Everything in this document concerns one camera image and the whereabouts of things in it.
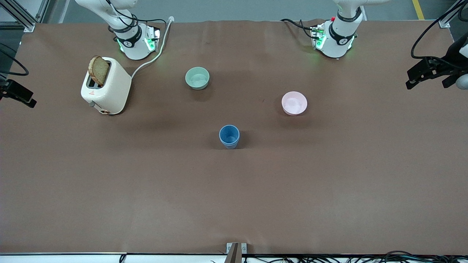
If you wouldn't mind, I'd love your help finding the brown bread slice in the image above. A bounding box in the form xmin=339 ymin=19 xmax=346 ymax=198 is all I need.
xmin=88 ymin=56 xmax=110 ymax=87

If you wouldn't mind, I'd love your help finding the cream white toaster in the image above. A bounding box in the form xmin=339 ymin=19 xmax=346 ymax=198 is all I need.
xmin=81 ymin=57 xmax=132 ymax=115

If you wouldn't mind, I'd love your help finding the pink bowl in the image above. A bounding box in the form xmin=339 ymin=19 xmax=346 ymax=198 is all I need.
xmin=282 ymin=91 xmax=308 ymax=116

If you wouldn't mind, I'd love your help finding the green bowl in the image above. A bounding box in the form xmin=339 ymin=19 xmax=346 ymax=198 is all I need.
xmin=185 ymin=67 xmax=210 ymax=90

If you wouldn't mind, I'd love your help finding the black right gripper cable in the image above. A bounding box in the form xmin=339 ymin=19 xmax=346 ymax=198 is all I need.
xmin=0 ymin=43 xmax=29 ymax=77

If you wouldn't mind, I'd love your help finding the aluminium frame profile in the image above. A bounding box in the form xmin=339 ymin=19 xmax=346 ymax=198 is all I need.
xmin=0 ymin=0 xmax=50 ymax=33
xmin=438 ymin=0 xmax=464 ymax=28

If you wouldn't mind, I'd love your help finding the black right arm base cable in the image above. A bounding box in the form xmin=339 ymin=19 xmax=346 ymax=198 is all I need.
xmin=105 ymin=0 xmax=167 ymax=41

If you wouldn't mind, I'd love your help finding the black arm base cable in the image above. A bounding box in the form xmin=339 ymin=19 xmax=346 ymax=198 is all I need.
xmin=105 ymin=0 xmax=167 ymax=41
xmin=281 ymin=18 xmax=319 ymax=39

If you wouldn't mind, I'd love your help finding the black left arm base cable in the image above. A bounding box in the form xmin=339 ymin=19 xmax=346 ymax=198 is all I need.
xmin=281 ymin=18 xmax=319 ymax=39

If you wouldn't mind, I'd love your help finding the white toaster power cable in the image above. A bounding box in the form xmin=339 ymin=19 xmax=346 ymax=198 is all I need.
xmin=131 ymin=16 xmax=174 ymax=79

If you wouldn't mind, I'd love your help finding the aluminium frame post with bracket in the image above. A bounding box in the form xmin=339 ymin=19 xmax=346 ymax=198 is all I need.
xmin=226 ymin=242 xmax=248 ymax=263

